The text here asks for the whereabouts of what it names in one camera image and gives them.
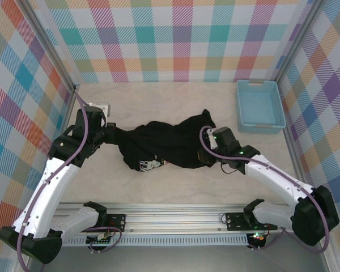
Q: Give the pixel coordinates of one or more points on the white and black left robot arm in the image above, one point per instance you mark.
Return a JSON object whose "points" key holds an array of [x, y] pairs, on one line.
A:
{"points": [[51, 187]]}

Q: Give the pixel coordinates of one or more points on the black board with lights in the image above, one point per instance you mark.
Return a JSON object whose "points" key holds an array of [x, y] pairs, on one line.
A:
{"points": [[258, 239]]}

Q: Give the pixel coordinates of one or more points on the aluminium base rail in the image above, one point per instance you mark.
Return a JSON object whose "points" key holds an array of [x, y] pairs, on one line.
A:
{"points": [[173, 218]]}

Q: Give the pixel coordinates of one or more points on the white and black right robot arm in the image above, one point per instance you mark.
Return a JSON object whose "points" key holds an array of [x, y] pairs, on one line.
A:
{"points": [[272, 175]]}

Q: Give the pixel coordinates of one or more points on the grey metal plate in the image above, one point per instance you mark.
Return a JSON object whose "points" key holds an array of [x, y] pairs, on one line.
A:
{"points": [[173, 260]]}

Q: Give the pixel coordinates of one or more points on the light blue plastic basket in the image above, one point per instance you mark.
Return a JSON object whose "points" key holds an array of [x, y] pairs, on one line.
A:
{"points": [[258, 105]]}

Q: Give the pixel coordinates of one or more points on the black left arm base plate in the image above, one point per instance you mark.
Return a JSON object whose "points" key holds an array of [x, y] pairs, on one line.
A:
{"points": [[117, 222]]}

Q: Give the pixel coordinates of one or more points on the small green circuit board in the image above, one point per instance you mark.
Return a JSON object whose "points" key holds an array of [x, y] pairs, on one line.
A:
{"points": [[97, 241]]}

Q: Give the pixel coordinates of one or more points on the aluminium frame post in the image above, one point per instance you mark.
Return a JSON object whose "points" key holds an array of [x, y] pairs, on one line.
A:
{"points": [[54, 42], [296, 42]]}

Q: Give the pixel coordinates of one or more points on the aluminium side rail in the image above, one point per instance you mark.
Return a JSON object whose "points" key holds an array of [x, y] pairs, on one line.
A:
{"points": [[70, 110], [295, 147]]}

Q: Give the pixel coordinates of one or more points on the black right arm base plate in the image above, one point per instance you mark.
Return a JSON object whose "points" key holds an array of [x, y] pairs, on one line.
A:
{"points": [[235, 221]]}

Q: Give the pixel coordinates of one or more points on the black printed t-shirt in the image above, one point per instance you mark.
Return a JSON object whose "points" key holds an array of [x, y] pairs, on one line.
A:
{"points": [[158, 139]]}

